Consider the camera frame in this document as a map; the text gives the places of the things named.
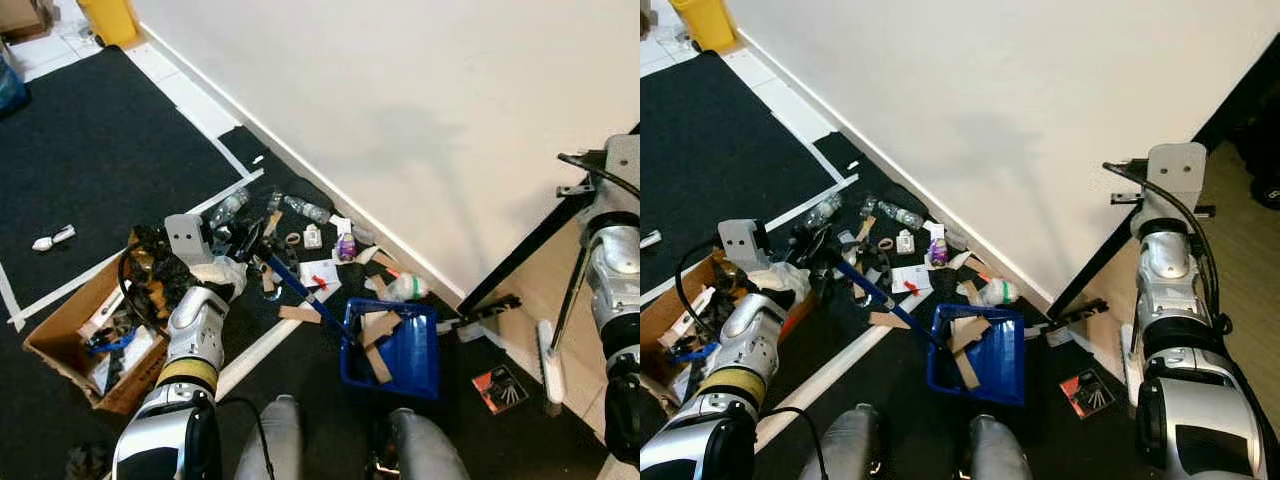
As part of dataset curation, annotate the broom with white head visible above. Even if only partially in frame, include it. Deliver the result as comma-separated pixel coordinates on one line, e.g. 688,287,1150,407
536,235,595,407
1118,318,1145,393

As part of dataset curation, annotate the blue dustpan with long handle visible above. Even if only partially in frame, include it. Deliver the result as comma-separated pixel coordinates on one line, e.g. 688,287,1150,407
832,255,1028,406
258,250,442,402

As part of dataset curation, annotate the white floor tape strip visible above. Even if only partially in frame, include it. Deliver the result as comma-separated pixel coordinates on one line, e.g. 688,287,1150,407
742,52,851,187
8,170,267,333
126,44,251,183
640,177,861,307

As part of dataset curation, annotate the long white floor strip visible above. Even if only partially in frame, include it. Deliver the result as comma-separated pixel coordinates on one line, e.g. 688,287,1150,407
754,326,893,453
214,290,351,403

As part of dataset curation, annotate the clear plastic bottle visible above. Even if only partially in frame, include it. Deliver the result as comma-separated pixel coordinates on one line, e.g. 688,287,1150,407
206,187,252,232
877,199,927,232
799,192,847,233
282,194,332,227

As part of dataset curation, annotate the white paper with red mark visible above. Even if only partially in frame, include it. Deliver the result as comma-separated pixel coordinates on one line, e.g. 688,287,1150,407
891,263,935,298
299,259,344,294

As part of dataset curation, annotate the black garment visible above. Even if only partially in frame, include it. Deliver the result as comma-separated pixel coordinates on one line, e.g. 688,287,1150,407
122,224,201,326
690,250,766,336

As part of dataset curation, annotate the black mat with taped edges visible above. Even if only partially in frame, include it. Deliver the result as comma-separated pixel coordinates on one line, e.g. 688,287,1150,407
0,44,251,313
640,50,847,299

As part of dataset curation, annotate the cardboard box with red label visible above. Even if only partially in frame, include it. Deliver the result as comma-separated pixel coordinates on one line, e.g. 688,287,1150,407
640,248,806,403
22,228,219,417

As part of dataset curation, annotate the crumpled white green bottle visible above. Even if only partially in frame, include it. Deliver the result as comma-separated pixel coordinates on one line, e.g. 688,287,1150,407
979,277,1022,308
387,271,432,304

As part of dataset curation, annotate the grey robot left leg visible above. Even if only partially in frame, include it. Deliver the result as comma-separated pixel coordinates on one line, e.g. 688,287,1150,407
231,394,304,480
814,404,887,480

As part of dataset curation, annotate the grey robot leg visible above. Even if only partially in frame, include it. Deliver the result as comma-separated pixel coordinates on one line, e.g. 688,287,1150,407
959,414,1042,480
231,394,304,480
374,406,472,480
814,404,887,480

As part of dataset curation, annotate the black card package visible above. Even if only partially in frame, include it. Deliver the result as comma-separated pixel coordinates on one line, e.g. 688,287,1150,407
471,364,530,415
1059,369,1117,420

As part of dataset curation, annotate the yellow bin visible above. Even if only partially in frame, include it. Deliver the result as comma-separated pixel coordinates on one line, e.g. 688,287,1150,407
77,0,142,49
667,0,740,54

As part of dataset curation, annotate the grey robot right leg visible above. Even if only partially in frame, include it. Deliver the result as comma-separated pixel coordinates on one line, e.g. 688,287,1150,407
374,406,472,480
959,414,1042,480

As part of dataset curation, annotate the open brown cardboard box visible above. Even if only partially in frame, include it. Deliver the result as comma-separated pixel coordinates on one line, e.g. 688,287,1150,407
0,0,56,41

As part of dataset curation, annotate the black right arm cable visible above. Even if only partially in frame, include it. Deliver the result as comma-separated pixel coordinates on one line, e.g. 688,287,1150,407
556,150,641,201
1102,159,1237,343

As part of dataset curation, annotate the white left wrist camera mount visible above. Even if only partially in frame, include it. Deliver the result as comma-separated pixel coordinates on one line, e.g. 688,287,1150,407
164,212,249,294
717,217,811,303

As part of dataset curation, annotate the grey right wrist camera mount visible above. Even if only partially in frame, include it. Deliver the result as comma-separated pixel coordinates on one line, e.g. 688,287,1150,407
602,134,641,223
1143,141,1210,233

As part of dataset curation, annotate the black metal bracket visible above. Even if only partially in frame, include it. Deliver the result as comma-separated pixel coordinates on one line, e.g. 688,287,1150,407
1040,297,1112,337
437,293,524,337

